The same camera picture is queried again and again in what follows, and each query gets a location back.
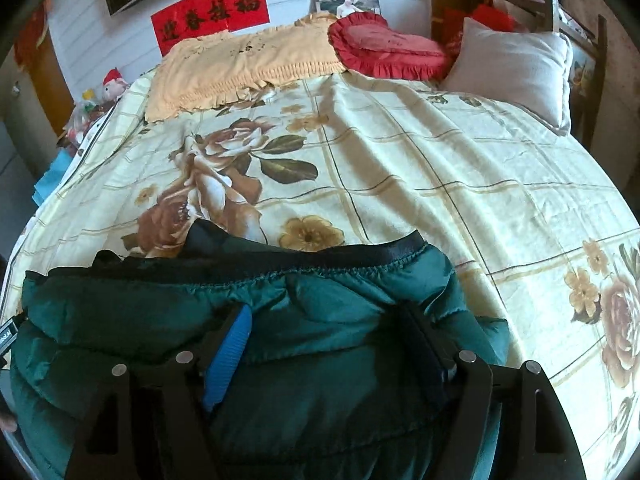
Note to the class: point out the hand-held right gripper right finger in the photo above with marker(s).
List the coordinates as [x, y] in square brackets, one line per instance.
[430, 345]

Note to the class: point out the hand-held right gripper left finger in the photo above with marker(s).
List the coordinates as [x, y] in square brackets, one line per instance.
[230, 355]

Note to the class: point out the teal puffer jacket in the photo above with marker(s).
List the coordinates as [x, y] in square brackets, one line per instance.
[325, 300]

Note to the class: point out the red clothes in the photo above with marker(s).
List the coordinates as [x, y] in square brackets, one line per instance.
[485, 17]

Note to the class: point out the person's left hand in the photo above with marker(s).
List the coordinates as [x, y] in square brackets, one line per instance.
[7, 422]

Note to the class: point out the blue cloth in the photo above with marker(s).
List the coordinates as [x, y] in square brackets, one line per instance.
[52, 172]

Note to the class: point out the floral checked bed sheet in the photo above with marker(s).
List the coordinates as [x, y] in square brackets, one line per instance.
[400, 170]

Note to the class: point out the bag of small toys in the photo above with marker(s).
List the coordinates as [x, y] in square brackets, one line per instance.
[85, 122]

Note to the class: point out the wooden door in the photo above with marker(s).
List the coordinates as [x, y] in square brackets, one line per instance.
[47, 90]

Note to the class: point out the plush toy with red hat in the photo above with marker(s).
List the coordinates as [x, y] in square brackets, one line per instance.
[112, 85]

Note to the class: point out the white pillow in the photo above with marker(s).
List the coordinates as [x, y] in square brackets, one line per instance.
[515, 70]

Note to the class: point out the yellow frilled pillow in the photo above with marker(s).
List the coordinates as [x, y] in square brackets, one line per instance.
[240, 60]

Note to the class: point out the red heart-shaped pillow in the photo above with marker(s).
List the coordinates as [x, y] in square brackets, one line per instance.
[390, 45]

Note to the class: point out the red hanging decoration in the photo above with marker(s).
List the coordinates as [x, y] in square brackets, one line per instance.
[32, 35]

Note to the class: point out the wooden chair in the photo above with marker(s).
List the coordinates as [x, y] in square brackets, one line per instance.
[585, 70]

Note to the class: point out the framed photo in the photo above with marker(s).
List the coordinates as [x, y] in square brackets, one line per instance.
[350, 5]

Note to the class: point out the red wall banner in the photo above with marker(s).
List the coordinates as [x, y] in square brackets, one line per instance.
[210, 15]

